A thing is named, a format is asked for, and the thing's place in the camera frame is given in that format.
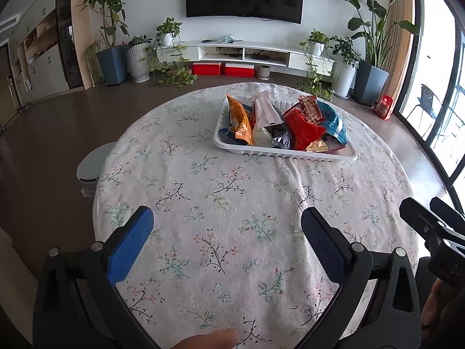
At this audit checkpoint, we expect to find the blue roll cake packet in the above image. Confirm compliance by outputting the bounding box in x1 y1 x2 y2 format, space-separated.
218 104 257 144

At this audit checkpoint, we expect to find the white plastic tray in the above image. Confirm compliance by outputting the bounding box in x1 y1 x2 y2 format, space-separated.
212 96 358 162

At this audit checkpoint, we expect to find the trailing plant in white pot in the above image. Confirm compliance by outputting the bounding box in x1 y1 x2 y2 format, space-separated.
300 29 335 100
145 17 198 88

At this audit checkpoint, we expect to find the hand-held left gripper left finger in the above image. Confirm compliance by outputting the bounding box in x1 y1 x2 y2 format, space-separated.
33 206 175 349

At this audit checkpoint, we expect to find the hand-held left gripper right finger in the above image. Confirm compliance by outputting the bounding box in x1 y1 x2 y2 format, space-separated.
291 207 423 349

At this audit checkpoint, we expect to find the bushy plant in white pot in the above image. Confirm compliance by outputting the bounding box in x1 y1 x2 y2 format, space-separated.
329 36 360 99

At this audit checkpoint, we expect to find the red gift bag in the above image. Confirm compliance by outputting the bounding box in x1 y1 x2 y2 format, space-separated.
376 95 394 120

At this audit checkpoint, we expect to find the person's left hand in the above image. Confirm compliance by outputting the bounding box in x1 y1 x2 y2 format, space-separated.
169 328 240 349

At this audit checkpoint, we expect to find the brown red snack packet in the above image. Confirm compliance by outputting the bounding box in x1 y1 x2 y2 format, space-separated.
298 95 325 125

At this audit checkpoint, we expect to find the orange snack packet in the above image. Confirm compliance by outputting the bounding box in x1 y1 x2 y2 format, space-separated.
225 93 254 146

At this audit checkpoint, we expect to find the person's right hand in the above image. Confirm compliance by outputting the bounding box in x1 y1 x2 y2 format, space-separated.
421 285 449 331

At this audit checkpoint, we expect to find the teal cartoon snack packet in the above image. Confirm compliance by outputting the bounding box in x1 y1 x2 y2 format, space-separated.
316 101 348 144

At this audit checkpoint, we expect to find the tall tree in blue pot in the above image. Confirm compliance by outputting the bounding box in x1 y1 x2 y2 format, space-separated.
77 0 130 87

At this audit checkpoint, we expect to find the white wall cabinet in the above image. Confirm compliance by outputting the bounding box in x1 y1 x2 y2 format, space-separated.
0 0 69 117

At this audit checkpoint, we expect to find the large-leaf plant in blue pot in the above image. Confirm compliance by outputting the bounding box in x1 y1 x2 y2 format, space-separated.
329 0 420 105

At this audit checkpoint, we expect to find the black window frame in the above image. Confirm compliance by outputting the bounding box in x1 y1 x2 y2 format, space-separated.
394 0 465 219

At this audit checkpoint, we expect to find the white television cabinet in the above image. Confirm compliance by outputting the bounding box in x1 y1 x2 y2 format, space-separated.
154 40 335 77

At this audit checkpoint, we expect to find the beige curtain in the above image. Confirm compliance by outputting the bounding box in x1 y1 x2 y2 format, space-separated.
381 0 416 97

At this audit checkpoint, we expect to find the white stool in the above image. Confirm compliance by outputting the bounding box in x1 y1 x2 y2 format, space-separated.
76 142 119 199

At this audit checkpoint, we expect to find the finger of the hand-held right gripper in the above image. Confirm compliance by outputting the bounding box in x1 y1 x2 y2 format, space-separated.
430 196 465 226
399 197 465 251

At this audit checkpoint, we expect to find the white snack packet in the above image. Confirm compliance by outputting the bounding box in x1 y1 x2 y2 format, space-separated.
251 92 287 128

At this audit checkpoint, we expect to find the black balcony chair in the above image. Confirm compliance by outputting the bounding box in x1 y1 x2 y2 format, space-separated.
409 83 442 124

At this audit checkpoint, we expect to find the dark tall panel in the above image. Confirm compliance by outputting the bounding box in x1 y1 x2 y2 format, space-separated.
54 0 85 90

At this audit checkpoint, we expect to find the black snack packet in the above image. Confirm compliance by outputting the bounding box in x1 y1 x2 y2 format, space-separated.
271 122 295 149

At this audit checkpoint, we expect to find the plant in white ribbed pot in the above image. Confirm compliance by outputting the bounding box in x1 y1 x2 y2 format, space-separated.
125 35 152 83

